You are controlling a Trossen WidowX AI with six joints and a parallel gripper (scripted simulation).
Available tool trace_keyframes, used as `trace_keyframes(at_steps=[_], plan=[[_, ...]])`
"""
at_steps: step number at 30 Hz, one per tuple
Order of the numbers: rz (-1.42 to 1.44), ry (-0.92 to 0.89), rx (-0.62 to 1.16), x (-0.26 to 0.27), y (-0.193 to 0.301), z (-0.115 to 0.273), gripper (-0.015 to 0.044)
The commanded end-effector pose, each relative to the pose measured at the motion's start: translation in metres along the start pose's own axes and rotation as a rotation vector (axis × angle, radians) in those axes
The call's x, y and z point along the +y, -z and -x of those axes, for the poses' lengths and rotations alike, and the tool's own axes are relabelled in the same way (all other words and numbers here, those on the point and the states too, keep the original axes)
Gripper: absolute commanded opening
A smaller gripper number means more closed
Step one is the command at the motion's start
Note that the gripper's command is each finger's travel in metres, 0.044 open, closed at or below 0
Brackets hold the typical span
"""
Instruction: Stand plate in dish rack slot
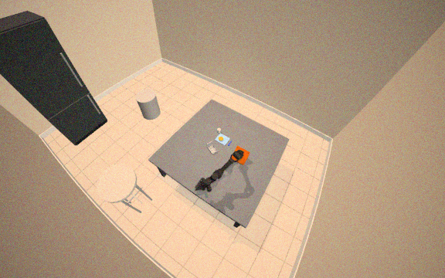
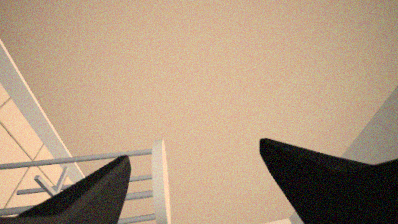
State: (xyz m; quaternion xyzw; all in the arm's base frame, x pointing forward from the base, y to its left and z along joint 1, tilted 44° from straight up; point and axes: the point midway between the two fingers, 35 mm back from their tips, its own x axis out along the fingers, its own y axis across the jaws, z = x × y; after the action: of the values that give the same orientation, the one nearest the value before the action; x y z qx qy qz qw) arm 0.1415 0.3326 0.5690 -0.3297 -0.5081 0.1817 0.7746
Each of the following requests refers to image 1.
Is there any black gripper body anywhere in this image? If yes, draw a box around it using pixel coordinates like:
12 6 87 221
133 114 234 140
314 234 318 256
200 178 212 191

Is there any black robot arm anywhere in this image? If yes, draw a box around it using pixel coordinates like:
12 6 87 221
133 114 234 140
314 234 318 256
205 150 244 192

